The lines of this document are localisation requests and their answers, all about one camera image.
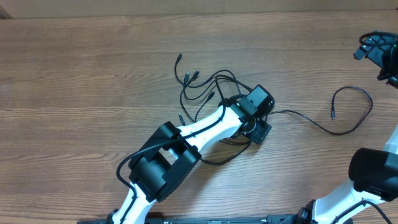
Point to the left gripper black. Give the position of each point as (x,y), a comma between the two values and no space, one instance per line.
(262,132)

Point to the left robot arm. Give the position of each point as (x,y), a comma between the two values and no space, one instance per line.
(170,154)

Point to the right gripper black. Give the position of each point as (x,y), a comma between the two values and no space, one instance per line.
(375,54)

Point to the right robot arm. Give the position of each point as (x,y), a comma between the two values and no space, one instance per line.
(372,173)

